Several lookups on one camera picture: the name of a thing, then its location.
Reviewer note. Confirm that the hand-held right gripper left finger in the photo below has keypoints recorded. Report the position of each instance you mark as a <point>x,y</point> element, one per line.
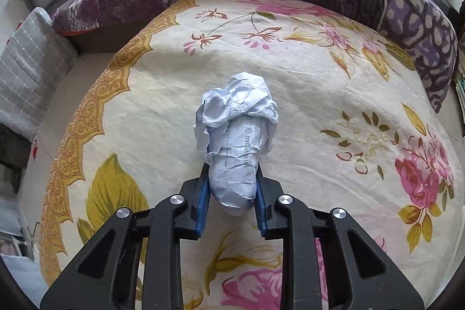
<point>201,203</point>

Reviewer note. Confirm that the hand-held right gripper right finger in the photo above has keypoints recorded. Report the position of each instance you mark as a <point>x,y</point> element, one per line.
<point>259,204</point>

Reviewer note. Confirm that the white paper ball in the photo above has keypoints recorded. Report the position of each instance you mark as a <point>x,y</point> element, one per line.
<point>236,135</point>

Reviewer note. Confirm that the floral bed sheet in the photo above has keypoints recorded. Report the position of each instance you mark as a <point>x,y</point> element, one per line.
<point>145,114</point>

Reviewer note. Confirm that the grey checked pillow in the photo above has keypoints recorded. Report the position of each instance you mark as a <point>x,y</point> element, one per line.
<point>29,70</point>

